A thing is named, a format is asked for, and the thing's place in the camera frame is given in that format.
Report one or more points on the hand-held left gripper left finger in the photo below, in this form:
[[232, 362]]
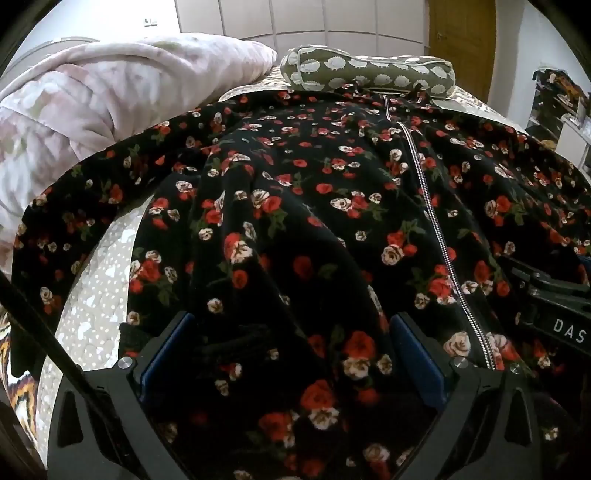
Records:
[[159, 355]]

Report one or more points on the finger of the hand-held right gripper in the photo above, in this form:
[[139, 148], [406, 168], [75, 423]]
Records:
[[540, 277]]

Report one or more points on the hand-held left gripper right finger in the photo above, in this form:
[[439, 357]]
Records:
[[418, 355]]

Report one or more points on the black floral garment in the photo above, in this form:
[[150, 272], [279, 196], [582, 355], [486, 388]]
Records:
[[300, 221]]

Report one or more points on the orange geometric patterned blanket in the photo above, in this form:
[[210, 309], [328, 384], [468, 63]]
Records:
[[11, 369]]

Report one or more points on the cluttered shelf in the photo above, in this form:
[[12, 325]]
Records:
[[561, 106]]

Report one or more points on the wooden door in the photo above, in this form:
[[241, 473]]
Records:
[[461, 41]]

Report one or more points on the pink fluffy comforter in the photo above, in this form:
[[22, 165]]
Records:
[[92, 101]]

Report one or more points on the green pillow with white print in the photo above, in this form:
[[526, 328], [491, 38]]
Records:
[[369, 69]]

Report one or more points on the white wardrobe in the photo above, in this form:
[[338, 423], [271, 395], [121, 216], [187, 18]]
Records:
[[300, 21]]

